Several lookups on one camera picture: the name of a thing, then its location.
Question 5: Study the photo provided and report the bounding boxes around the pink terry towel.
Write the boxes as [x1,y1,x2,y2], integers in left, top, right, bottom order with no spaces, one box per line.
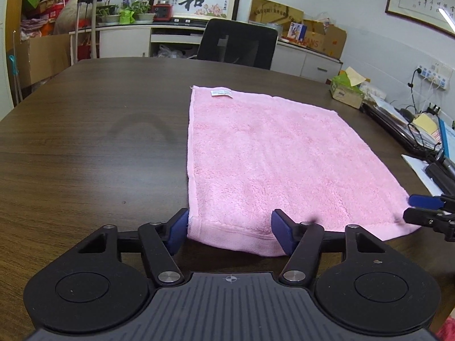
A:
[187,87,416,257]

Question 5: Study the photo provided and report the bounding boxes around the white paper sheet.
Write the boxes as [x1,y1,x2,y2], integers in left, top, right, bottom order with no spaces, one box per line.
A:
[401,154,443,196]

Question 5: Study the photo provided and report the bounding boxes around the white power strip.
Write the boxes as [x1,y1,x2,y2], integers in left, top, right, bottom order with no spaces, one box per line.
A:
[416,65,449,90]

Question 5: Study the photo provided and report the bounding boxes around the green tissue box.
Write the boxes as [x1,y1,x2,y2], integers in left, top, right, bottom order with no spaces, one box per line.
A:
[329,67,369,109]

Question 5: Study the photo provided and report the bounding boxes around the open cardboard box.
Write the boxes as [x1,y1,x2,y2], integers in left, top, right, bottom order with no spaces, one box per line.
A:
[303,19,347,59]

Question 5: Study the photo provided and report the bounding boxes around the white plastic bag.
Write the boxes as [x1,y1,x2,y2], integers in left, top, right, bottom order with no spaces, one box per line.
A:
[155,45,197,59]

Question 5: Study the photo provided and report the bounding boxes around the black office chair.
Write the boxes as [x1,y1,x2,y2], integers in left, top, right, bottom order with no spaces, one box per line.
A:
[196,18,278,70]

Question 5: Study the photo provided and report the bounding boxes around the white low cabinet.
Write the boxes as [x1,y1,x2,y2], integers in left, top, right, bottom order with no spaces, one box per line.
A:
[69,22,344,84]

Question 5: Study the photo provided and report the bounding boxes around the flat cardboard sheet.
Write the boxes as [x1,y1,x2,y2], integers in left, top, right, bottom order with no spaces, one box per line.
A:
[248,0,305,25]

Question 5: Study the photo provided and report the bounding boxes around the red blender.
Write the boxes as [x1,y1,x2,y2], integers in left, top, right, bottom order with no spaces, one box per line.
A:
[153,0,173,22]

